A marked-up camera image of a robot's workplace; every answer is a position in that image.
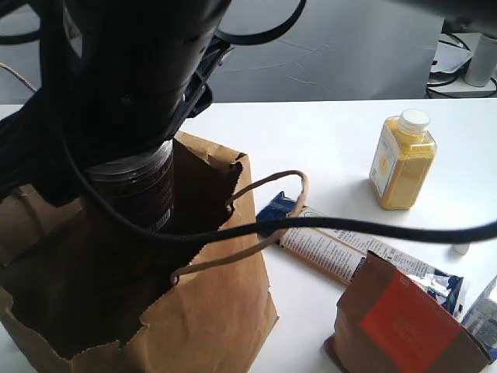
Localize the clear can of dark grains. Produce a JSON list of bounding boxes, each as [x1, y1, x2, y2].
[[86, 140, 174, 232]]

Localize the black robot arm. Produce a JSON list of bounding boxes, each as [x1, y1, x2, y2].
[[1, 1, 230, 206]]

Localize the brown paper bag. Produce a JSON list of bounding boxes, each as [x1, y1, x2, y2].
[[0, 64, 310, 373]]

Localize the grey box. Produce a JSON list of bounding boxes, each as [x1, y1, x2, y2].
[[461, 277, 496, 361]]

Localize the dark blue snack packet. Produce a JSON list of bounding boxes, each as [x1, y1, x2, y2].
[[256, 191, 296, 238]]

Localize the long white orange noodle package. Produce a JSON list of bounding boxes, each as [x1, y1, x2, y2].
[[280, 228, 467, 319]]

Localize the yellow millet plastic bottle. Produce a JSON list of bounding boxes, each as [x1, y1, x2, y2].
[[369, 109, 437, 210]]

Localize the brown pouch with red label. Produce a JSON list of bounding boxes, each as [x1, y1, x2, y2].
[[323, 252, 490, 372]]

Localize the small white bottle cap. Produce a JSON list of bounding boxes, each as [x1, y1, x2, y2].
[[451, 243, 471, 255]]

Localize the white paper sheets background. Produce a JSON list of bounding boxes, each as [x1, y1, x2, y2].
[[430, 40, 472, 74]]

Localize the white cylinder in background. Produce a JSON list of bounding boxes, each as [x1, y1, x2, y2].
[[464, 34, 496, 87]]

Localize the black cable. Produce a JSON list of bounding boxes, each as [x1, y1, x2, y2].
[[38, 0, 497, 246]]

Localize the black ring stand base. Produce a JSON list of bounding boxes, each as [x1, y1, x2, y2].
[[426, 33, 496, 98]]

